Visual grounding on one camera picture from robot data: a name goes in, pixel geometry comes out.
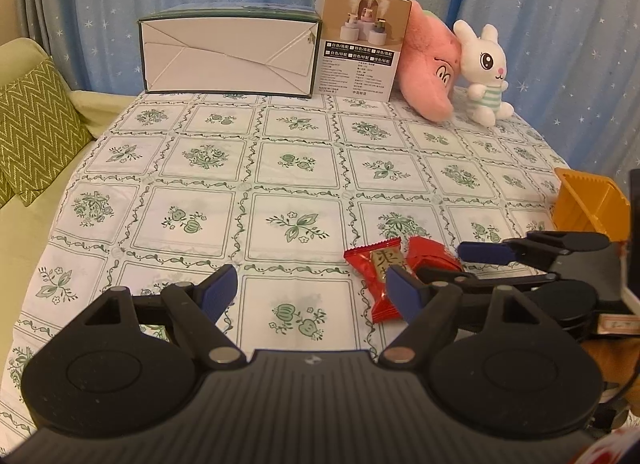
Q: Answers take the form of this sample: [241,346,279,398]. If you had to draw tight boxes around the red glossy snack packet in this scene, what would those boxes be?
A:
[406,236,463,274]

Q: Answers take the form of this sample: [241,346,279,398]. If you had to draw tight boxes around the light green sofa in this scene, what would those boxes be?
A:
[1,37,134,359]

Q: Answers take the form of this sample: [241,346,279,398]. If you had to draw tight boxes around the floral green white tablecloth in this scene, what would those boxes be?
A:
[1,89,563,451]

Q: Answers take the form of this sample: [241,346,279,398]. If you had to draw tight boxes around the white green flat box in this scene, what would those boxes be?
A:
[139,5,321,98]

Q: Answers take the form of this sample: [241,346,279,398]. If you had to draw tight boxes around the brown white product box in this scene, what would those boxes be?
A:
[314,0,411,102]

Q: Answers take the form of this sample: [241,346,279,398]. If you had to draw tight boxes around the orange plastic tray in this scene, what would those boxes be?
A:
[552,168,630,242]

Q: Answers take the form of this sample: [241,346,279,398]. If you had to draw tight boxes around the right hand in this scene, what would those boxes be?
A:
[582,337,640,385]

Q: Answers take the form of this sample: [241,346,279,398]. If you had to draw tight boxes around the green zigzag pillow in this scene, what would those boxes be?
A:
[1,58,93,206]

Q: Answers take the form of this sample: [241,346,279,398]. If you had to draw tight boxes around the red snack packet picture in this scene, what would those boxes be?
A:
[344,238,411,323]

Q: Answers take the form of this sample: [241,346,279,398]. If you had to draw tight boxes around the pink star plush toy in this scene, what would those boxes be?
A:
[396,0,461,123]

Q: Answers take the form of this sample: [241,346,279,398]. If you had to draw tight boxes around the white bunny plush toy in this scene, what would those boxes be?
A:
[454,20,514,128]

